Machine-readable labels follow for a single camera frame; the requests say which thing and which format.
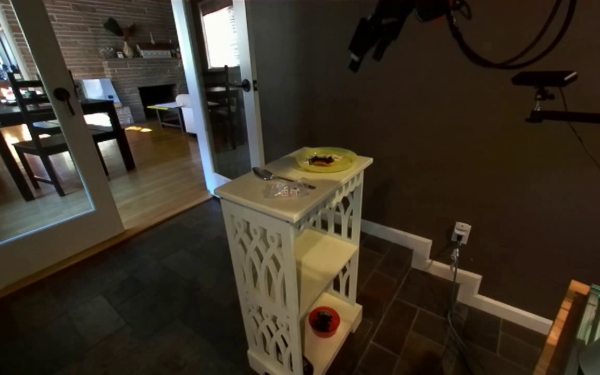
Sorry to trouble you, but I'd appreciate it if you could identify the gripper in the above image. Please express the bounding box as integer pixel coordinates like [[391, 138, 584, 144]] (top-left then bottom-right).
[[348, 0, 418, 73]]

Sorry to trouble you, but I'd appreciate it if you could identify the yellow plate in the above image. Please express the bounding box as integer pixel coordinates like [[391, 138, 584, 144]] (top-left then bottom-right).
[[295, 147, 358, 174]]

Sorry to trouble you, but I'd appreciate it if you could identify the clear plastic bag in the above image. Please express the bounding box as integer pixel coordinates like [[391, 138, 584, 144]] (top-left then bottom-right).
[[263, 178, 313, 199]]

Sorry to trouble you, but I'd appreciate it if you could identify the white lattice shelf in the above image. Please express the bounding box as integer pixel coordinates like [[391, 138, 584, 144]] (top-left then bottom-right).
[[214, 147, 374, 375]]

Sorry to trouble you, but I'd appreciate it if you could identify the white glass door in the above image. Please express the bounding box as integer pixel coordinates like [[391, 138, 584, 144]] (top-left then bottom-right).
[[171, 0, 266, 197], [0, 0, 126, 304]]

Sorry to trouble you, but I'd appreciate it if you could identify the metal spoon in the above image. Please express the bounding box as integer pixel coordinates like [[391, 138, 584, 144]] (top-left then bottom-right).
[[252, 167, 317, 191]]

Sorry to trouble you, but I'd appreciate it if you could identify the white sofa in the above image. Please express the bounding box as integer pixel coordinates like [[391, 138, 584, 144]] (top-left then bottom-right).
[[176, 93, 199, 134]]

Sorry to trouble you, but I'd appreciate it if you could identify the low coffee table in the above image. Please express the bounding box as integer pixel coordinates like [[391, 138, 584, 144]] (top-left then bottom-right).
[[147, 101, 186, 131]]

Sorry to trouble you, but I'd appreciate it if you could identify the brick fireplace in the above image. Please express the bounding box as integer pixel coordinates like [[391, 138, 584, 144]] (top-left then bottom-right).
[[101, 56, 189, 123]]

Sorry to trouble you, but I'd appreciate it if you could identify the white box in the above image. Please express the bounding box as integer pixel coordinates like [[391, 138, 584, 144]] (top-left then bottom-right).
[[79, 78, 122, 105]]

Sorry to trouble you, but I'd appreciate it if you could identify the red bowl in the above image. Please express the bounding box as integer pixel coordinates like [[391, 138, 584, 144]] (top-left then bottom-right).
[[308, 306, 341, 339]]

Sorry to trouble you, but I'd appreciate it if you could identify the dark wooden chair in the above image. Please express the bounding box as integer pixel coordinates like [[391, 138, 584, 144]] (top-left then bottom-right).
[[6, 70, 110, 198]]

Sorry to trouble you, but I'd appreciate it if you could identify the black door handle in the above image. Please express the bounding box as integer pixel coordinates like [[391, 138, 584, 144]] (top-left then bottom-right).
[[225, 65, 253, 93], [52, 86, 77, 117]]

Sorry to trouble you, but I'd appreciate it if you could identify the camera on mount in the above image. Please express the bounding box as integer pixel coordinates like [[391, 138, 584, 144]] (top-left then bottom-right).
[[511, 70, 600, 127]]

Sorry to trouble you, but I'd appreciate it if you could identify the white wall socket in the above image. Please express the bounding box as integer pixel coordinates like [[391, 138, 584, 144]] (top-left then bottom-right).
[[451, 221, 472, 245]]

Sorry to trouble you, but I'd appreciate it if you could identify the thin black cable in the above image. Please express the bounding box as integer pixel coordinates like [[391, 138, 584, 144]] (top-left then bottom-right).
[[558, 87, 600, 209]]

